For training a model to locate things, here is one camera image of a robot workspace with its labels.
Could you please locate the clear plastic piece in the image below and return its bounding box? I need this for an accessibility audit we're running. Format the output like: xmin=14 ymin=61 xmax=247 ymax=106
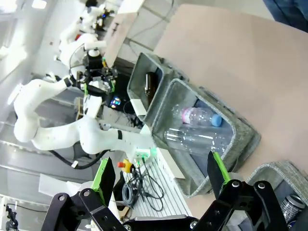
xmin=89 ymin=80 xmax=112 ymax=95

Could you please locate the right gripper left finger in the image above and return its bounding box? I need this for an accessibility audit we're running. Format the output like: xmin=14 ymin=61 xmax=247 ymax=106
xmin=40 ymin=156 xmax=121 ymax=231

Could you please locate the black box with coloured lights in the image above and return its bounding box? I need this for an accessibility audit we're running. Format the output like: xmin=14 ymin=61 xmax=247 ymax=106
xmin=109 ymin=96 xmax=123 ymax=109

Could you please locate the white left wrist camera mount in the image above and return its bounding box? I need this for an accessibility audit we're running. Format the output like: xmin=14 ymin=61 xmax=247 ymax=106
xmin=83 ymin=40 xmax=107 ymax=51

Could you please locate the wooden side table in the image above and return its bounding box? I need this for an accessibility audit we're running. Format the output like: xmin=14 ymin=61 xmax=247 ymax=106
xmin=103 ymin=0 xmax=145 ymax=69

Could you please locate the brown glass bottle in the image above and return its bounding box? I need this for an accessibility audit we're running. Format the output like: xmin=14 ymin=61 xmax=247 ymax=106
xmin=143 ymin=71 xmax=160 ymax=106

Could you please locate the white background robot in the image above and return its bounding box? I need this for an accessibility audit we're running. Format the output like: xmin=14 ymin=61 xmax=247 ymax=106
xmin=79 ymin=0 xmax=114 ymax=31

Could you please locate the grey fabric basket for plastic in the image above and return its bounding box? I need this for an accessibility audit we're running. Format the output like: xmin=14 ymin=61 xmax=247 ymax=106
xmin=144 ymin=78 xmax=262 ymax=199

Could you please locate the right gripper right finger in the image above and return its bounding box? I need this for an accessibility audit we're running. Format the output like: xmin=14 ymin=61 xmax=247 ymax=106
xmin=192 ymin=151 xmax=289 ymax=231

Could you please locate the clear bottle with blue cap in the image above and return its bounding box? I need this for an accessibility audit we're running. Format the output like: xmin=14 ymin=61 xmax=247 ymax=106
xmin=170 ymin=105 xmax=223 ymax=128

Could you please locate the grey fabric basket for cans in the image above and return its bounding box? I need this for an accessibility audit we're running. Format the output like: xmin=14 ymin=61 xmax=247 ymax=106
xmin=244 ymin=160 xmax=308 ymax=231

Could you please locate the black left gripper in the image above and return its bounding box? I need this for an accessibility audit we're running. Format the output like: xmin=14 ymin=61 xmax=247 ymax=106
xmin=76 ymin=49 xmax=118 ymax=96

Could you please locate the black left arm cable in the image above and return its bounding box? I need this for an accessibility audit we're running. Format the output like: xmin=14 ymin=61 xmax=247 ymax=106
xmin=48 ymin=149 xmax=110 ymax=169

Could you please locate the white ribbed mounting plate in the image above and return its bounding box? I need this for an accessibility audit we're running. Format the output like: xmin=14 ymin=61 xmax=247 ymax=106
xmin=129 ymin=154 xmax=193 ymax=217

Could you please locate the black white patterned can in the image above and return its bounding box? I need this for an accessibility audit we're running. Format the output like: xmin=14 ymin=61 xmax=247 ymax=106
xmin=278 ymin=193 xmax=307 ymax=223

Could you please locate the grey fabric basket for bottles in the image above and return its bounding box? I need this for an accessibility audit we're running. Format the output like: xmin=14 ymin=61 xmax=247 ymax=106
xmin=127 ymin=52 xmax=190 ymax=121

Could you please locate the paper label PLASTIC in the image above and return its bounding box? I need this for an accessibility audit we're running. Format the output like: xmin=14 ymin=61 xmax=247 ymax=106
xmin=155 ymin=147 xmax=186 ymax=180

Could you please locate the yellow emergency stop button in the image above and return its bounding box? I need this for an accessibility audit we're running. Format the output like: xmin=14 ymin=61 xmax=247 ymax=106
xmin=117 ymin=158 xmax=134 ymax=173

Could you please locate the bundle of black cables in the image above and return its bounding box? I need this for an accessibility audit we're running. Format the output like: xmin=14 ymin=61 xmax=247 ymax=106
xmin=122 ymin=166 xmax=165 ymax=213

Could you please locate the large clear plastic bottle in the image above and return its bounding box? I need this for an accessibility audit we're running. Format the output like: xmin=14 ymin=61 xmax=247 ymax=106
xmin=164 ymin=127 xmax=235 ymax=156

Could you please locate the paper label BOTTLE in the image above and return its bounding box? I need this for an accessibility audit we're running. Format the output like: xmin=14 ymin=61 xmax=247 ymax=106
xmin=130 ymin=99 xmax=148 ymax=116

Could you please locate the person in dark shirt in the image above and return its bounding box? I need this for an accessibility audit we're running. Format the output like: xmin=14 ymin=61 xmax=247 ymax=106
xmin=262 ymin=0 xmax=308 ymax=33

